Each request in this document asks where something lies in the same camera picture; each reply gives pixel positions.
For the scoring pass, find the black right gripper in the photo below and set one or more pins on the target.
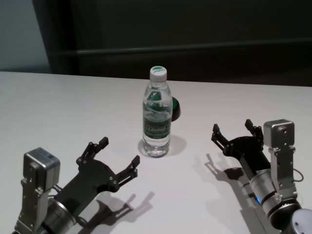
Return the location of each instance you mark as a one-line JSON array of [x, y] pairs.
[[248, 151]]

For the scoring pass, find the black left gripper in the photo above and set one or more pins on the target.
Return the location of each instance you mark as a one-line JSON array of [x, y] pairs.
[[92, 180]]

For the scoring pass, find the clear water bottle green label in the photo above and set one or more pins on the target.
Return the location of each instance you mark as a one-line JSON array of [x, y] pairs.
[[156, 129]]

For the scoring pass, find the green YES button black base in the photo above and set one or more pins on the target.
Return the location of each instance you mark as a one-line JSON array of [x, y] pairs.
[[176, 109]]

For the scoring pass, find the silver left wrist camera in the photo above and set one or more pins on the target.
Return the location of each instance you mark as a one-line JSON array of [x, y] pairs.
[[40, 168]]

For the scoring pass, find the grey horizontal wall rail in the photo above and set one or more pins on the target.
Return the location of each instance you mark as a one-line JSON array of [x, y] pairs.
[[195, 51]]

